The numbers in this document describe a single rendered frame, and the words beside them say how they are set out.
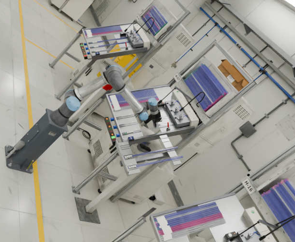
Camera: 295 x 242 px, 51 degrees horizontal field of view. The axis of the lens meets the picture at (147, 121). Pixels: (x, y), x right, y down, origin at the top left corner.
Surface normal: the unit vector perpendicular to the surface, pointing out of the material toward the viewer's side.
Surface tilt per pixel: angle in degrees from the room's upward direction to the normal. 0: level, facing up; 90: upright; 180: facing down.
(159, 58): 90
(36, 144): 90
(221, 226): 45
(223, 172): 89
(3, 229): 0
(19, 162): 90
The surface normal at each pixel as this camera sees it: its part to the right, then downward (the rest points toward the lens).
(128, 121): 0.06, -0.72
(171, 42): 0.32, 0.67
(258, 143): -0.63, -0.38
